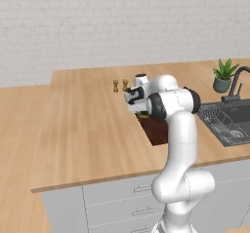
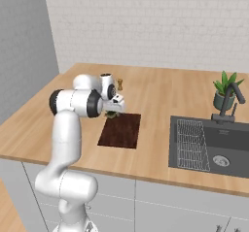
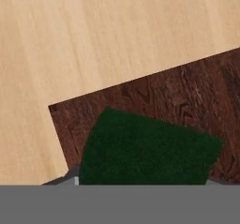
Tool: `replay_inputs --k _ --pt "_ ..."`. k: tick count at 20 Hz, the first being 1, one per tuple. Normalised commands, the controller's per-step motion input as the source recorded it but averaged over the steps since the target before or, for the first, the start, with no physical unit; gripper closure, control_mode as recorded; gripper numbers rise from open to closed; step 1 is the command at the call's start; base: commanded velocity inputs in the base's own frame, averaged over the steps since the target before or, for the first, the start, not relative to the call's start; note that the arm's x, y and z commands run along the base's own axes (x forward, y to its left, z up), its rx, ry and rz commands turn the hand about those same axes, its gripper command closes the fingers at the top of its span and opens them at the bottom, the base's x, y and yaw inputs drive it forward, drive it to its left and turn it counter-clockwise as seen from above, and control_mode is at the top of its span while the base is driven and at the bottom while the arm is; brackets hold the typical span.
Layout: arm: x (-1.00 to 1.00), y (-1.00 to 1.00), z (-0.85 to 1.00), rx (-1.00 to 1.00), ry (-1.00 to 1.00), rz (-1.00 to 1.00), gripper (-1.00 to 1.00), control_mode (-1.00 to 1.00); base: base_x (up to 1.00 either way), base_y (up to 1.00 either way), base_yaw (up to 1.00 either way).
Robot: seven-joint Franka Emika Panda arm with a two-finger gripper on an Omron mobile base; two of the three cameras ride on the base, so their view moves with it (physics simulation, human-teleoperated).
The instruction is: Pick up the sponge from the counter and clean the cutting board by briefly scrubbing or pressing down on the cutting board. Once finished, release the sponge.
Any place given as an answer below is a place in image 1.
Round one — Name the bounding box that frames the dark grey sink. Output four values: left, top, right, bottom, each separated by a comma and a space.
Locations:
196, 97, 250, 148

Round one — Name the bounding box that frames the dark brown cutting board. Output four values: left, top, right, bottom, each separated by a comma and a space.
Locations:
135, 112, 170, 147

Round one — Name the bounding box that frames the green plant in grey pot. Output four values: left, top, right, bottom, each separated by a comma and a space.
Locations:
212, 58, 240, 95

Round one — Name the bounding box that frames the grey drawer front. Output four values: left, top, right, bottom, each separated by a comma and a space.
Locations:
87, 213, 165, 233
81, 174, 164, 208
84, 194, 168, 229

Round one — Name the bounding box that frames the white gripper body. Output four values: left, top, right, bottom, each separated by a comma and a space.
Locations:
126, 99, 151, 115

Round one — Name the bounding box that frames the grey cabinet front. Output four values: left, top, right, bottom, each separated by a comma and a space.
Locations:
191, 158, 250, 233

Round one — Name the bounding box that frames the dark grey tap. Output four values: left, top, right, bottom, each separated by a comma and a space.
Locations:
221, 65, 250, 104

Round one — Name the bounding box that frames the grey drawer handle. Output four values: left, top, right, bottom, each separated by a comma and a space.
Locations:
132, 207, 155, 216
133, 184, 153, 193
131, 225, 152, 233

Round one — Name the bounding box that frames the grey wire dish rack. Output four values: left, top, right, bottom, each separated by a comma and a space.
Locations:
198, 103, 250, 146

